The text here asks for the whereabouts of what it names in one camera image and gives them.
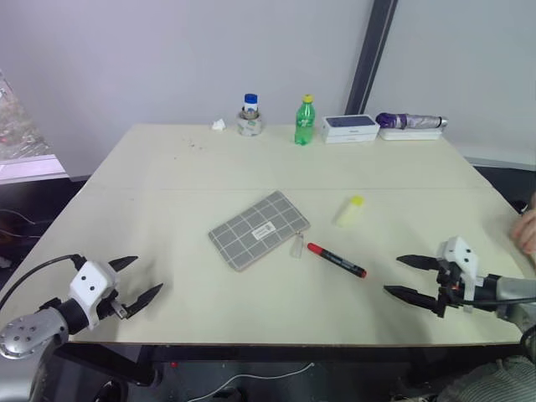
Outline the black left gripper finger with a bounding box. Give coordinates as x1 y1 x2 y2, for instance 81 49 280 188
108 255 140 273
124 282 164 318

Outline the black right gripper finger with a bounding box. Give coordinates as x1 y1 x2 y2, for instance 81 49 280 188
382 285 441 312
395 254 441 272

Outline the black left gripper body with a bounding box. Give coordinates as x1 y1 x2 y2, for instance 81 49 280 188
96 288 129 322

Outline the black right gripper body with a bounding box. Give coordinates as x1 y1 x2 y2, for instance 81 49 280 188
435 259 466 320

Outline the grey checked pouch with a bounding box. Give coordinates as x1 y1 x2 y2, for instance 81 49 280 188
208 190 312 274

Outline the bystander bare hand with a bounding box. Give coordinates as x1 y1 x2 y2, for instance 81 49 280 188
510 210 536 255

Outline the dark rounded shape under table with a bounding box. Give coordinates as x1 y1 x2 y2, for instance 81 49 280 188
28 342 162 402

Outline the red and black marker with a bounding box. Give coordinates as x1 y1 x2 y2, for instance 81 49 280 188
307 241 369 279

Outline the white glue stick yellow cap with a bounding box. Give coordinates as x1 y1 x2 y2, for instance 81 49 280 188
332 194 366 229

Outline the striped grey clothing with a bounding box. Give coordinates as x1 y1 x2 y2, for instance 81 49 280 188
434 354 536 402

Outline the flat white long box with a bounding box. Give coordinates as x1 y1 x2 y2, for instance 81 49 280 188
378 126 445 142

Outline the purple folding umbrella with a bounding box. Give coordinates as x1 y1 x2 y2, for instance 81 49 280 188
374 111 450 131

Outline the plain white box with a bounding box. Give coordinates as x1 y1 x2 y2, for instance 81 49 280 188
323 132 377 145

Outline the white box dark lid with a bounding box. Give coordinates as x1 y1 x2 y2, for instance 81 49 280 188
321 113 381 137

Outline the window with grey sill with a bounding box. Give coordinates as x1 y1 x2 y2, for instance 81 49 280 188
0 68 69 183

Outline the green soda bottle yellow cap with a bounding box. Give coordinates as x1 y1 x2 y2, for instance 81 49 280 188
293 94 317 147

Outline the blue-capped bottle in tape roll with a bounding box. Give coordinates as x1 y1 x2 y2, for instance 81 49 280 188
234 109 268 137

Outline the white bottle blue cap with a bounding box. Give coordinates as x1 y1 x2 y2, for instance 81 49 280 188
241 92 260 119

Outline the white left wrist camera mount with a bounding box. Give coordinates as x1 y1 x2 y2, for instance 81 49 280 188
69 261 120 330

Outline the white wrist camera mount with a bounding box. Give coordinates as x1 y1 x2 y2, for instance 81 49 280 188
69 261 120 330
436 235 481 303

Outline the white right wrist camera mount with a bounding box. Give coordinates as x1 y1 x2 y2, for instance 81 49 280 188
436 235 481 303

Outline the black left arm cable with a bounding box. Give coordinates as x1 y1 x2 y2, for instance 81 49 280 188
0 253 84 311

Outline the white cable under table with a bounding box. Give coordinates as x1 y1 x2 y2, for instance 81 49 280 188
195 362 316 399

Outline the dark grey wall pillar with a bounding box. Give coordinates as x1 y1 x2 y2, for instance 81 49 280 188
343 0 399 116

